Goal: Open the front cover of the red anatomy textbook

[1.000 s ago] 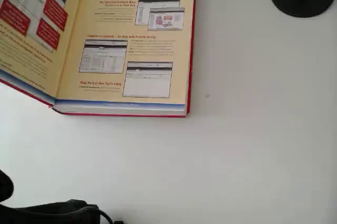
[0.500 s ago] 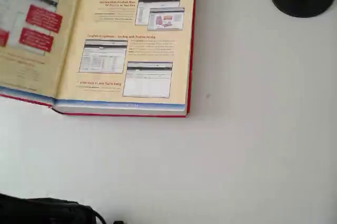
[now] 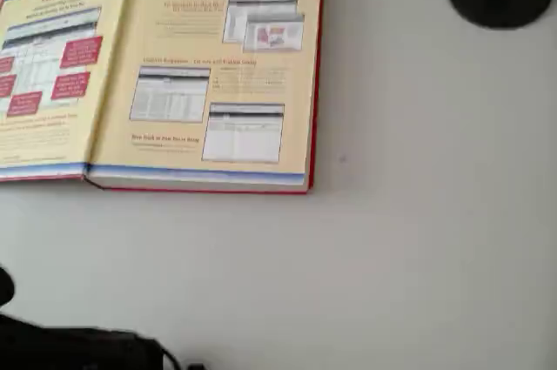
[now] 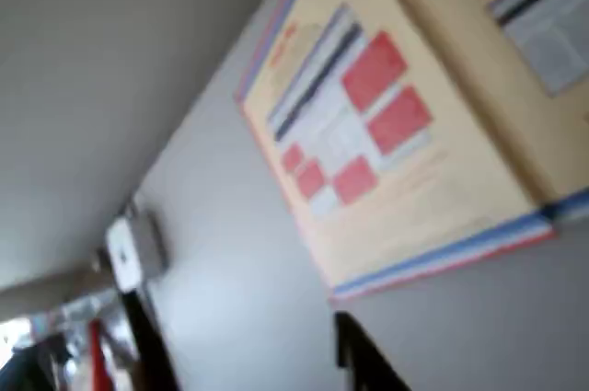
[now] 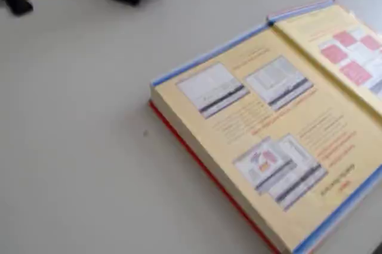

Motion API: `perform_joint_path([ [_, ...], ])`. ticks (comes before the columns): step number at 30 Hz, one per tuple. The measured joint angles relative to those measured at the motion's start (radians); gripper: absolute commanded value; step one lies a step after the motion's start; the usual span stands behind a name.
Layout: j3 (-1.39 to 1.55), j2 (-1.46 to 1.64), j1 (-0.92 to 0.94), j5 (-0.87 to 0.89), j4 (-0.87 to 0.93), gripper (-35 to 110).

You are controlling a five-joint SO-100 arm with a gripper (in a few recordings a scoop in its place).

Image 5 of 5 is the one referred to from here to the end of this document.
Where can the red hardcover book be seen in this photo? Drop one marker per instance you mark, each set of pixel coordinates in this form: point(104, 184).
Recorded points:
point(268, 122)

